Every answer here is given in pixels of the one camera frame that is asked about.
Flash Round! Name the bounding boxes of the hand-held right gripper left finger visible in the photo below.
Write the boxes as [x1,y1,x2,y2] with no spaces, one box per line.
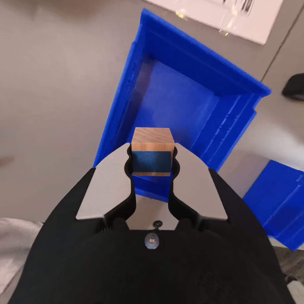
[75,142,137,225]

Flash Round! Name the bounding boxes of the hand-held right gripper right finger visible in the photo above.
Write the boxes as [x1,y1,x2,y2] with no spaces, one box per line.
[167,142,229,225]

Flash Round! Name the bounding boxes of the blue-striped wooden cube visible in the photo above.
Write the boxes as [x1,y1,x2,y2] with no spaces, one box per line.
[131,127,176,177]

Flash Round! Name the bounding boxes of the blue plastic bin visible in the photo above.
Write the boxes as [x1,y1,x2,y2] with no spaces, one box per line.
[93,8,272,203]
[242,160,304,252]

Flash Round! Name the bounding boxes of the person's grey zip sweatshirt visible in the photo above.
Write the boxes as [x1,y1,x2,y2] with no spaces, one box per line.
[0,217,44,304]

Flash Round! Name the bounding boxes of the black charging case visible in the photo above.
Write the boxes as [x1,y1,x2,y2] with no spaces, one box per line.
[281,73,304,101]

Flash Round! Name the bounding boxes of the laminated instruction sheet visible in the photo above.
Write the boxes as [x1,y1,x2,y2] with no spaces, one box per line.
[144,0,285,45]

